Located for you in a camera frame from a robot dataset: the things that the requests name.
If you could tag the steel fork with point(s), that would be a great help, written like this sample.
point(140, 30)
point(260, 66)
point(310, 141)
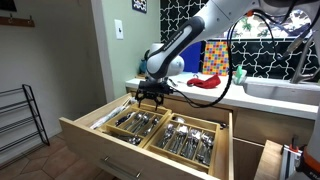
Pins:
point(178, 140)
point(191, 144)

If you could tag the green dish soap holder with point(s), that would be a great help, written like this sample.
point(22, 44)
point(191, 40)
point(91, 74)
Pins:
point(239, 76)

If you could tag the wooden cutlery tray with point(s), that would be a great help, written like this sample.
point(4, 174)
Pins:
point(215, 146)
point(165, 117)

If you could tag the red cloth potholder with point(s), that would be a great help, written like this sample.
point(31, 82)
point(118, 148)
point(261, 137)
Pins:
point(206, 82)

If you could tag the black metal shoe rack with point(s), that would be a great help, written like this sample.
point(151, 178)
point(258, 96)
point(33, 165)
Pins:
point(40, 116)

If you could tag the light wooden board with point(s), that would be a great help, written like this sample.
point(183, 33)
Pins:
point(268, 163)

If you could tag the curved steel utensil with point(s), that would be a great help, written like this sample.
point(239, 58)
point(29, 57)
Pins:
point(173, 82)

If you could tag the teal kettle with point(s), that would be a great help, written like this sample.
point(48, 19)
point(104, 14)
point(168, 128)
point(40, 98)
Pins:
point(143, 66)

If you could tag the clear plastic wrapped package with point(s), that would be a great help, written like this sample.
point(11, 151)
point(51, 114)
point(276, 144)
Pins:
point(110, 116)

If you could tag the large steel serving spoon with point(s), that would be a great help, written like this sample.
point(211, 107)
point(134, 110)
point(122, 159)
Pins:
point(180, 119)

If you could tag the wooden coat hook rail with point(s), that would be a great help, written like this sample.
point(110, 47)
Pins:
point(16, 21)

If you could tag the aluminium profile rail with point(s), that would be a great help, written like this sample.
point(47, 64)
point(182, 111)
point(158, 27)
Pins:
point(288, 163)

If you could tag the white light switch plate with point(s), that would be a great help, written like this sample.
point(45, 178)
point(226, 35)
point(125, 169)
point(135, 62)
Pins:
point(119, 29)

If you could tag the dark picture frame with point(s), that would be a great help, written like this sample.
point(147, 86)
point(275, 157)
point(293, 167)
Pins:
point(6, 5)

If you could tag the square wooden trivet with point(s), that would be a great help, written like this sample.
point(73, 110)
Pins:
point(140, 77)

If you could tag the wooden kitchen cabinet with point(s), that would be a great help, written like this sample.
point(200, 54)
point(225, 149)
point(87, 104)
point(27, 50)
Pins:
point(266, 126)

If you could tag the metal faucet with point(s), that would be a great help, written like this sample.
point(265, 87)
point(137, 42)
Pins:
point(300, 78)

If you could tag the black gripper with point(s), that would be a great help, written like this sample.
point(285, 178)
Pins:
point(155, 89)

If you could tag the framed patterned tile picture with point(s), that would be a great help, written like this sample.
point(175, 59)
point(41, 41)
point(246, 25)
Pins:
point(139, 5)

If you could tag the colourful patterned board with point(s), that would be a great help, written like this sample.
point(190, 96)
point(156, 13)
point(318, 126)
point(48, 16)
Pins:
point(216, 58)

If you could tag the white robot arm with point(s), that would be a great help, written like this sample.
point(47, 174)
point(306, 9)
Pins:
point(176, 43)

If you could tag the steel teaspoon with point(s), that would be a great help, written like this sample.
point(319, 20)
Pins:
point(151, 126)

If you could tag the light wooden drawer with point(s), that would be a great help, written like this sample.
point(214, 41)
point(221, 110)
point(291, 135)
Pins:
point(86, 143)

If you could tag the blue board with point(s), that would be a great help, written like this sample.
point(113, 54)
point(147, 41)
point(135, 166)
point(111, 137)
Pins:
point(193, 58)

